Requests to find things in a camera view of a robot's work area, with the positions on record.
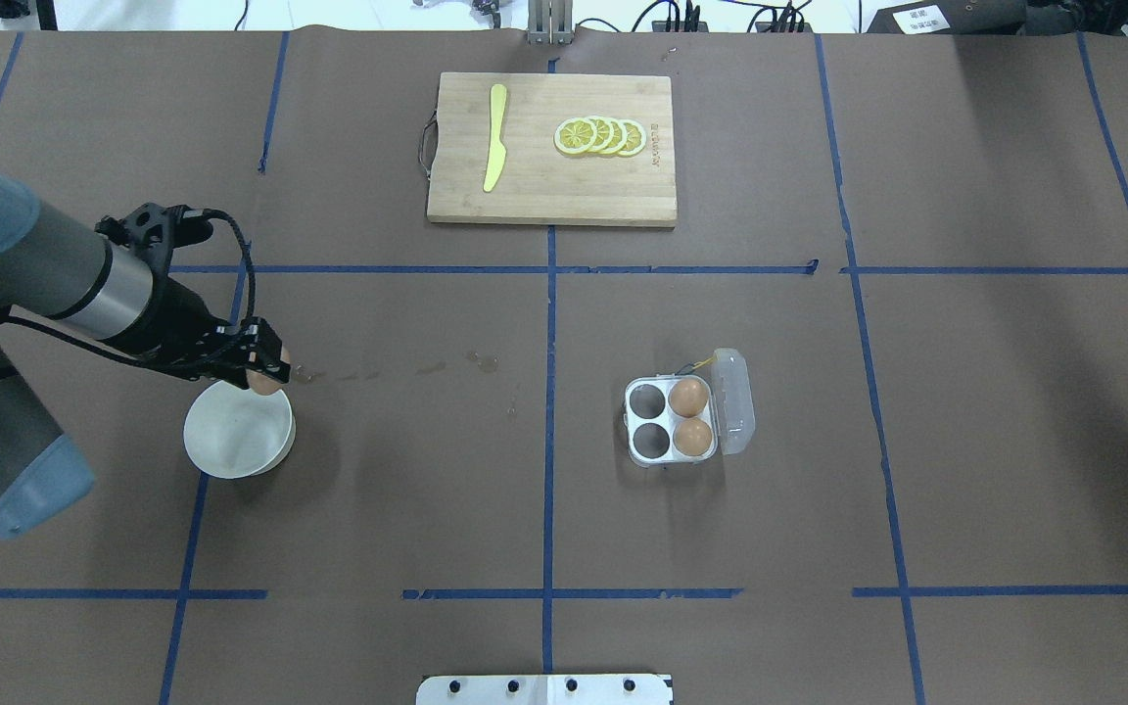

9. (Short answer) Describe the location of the brown egg carried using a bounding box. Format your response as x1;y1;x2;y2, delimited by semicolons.
246;347;294;396

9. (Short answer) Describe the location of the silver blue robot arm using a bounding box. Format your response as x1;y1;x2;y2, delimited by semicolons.
0;173;294;541

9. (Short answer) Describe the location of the brown egg in box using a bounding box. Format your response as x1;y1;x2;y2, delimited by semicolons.
668;374;710;418
673;418;715;458

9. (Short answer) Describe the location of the clear plastic egg box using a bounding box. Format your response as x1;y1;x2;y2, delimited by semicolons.
622;349;757;468

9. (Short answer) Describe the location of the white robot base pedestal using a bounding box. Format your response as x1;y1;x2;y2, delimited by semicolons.
415;673;675;704

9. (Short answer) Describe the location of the lemon slice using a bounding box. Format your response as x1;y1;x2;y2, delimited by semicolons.
617;118;646;158
552;117;600;155
587;116;614;153
599;117;628;156

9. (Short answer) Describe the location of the wooden cutting board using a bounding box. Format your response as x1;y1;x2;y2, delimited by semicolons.
428;71;678;229

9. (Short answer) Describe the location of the brown egg lower in box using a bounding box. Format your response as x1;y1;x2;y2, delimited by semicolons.
673;418;715;458

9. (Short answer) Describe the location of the white paper bowl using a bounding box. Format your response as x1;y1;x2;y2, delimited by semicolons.
182;381;297;479

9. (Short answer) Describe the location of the brown egg upper in box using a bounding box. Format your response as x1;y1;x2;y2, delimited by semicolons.
668;374;710;418

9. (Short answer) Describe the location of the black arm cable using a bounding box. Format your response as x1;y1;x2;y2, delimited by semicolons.
6;208;258;369

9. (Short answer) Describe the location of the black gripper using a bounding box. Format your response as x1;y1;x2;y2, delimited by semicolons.
138;284;292;389

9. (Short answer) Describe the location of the black box with label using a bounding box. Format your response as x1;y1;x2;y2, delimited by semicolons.
864;1;1028;36

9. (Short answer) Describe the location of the yellow plastic knife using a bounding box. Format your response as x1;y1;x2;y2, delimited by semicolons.
483;83;509;193

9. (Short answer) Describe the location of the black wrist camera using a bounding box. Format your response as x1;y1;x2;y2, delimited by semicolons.
94;204;213;258

